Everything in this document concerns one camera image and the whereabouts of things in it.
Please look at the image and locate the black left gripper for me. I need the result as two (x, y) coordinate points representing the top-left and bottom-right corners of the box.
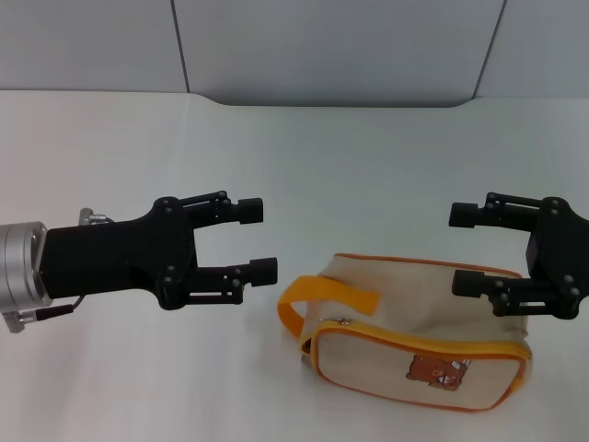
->
(38, 190), (265, 310)

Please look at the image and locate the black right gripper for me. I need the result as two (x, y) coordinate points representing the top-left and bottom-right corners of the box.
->
(449, 192), (589, 321)

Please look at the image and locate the orange object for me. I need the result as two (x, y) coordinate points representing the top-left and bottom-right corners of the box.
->
(277, 252), (534, 413)

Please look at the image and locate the silver cable plug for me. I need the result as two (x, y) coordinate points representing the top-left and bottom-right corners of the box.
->
(77, 208), (110, 227)

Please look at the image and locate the black cable with silver plug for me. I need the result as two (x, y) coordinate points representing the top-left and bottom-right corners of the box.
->
(0, 293), (87, 334)

